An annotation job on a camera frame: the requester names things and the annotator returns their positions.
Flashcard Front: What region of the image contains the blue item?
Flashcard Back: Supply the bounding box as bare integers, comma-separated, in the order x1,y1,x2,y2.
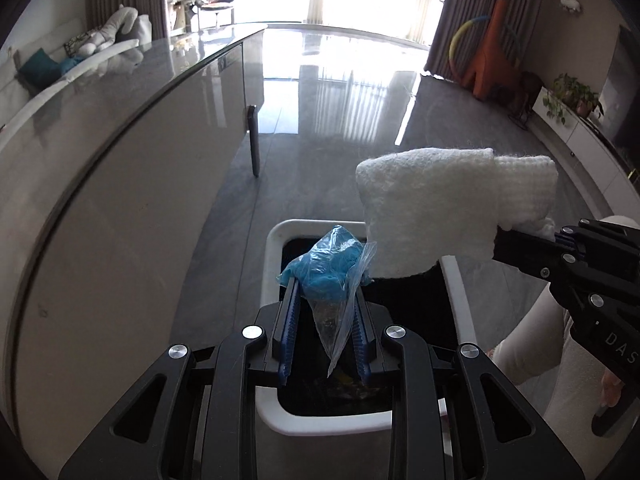
278,226,376,373

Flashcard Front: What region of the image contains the white knitted cloth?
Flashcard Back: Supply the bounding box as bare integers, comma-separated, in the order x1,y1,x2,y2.
356,148,559,278

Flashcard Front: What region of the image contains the person's right hand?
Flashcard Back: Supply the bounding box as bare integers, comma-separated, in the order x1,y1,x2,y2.
600,368,624,408

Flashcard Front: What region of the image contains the white tv cabinet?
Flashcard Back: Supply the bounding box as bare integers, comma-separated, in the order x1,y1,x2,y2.
528,87,639,221

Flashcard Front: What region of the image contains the person's leg in beige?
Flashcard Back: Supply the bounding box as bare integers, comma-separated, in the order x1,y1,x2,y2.
490,252,639,479

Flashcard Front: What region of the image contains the potted green plant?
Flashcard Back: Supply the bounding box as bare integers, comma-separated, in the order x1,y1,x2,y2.
542,73,604,125

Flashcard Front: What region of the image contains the orange giraffe toy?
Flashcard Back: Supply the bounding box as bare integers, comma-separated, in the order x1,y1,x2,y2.
461,0,518,101

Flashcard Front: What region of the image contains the black table leg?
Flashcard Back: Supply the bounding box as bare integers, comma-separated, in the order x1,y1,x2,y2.
246,105,260,178

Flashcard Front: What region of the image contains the colourful hula hoop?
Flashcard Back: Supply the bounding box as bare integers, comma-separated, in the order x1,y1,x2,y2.
448,15,489,84

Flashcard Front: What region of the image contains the grey fabric sofa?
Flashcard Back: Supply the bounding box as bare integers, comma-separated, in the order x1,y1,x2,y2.
0,12,154,134

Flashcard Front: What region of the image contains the white plush toy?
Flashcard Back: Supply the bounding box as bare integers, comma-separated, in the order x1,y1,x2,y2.
77,4,139,58

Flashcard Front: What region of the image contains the patterned cushion near plush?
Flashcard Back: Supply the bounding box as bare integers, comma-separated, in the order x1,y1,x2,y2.
63,30,93,58

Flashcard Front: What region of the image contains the teal cushion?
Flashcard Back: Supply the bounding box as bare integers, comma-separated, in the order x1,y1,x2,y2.
18,49,84,91

